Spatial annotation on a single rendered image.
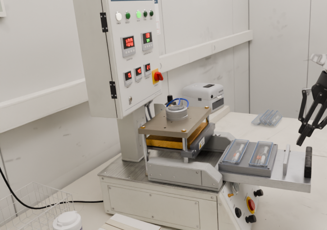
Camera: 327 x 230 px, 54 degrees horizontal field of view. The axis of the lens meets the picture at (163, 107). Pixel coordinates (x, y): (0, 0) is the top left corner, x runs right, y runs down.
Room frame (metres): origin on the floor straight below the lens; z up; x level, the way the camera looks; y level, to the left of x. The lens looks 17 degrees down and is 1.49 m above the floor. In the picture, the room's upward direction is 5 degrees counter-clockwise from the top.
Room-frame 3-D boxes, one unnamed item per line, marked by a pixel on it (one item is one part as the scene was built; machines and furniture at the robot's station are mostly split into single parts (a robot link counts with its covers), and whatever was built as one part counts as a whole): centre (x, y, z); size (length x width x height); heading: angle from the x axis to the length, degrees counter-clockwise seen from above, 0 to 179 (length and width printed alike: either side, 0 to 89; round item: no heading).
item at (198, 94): (2.17, -0.29, 0.88); 0.25 x 0.20 x 0.17; 49
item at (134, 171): (1.12, -0.02, 0.93); 0.46 x 0.35 x 0.01; 64
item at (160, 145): (1.12, -0.05, 1.07); 0.22 x 0.17 x 0.10; 154
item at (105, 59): (1.19, 0.11, 1.25); 0.33 x 0.16 x 0.64; 154
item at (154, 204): (1.12, -0.06, 0.84); 0.53 x 0.37 x 0.17; 64
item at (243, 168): (1.00, -0.28, 0.98); 0.20 x 0.17 x 0.03; 154
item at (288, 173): (0.97, -0.32, 0.97); 0.30 x 0.22 x 0.08; 64
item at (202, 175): (0.95, -0.05, 0.97); 0.25 x 0.05 x 0.07; 64
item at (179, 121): (1.14, -0.03, 1.08); 0.31 x 0.24 x 0.13; 154
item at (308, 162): (0.91, -0.45, 0.99); 0.15 x 0.02 x 0.04; 154
